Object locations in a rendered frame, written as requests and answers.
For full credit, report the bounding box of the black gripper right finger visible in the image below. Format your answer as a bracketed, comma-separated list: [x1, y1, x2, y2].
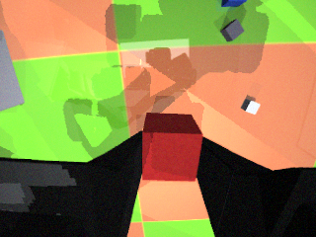
[197, 137, 316, 237]

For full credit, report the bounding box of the red block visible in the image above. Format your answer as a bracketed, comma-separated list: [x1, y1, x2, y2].
[142, 113, 203, 182]

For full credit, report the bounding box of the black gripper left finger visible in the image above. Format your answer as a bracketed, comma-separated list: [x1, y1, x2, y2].
[0, 131, 142, 237]

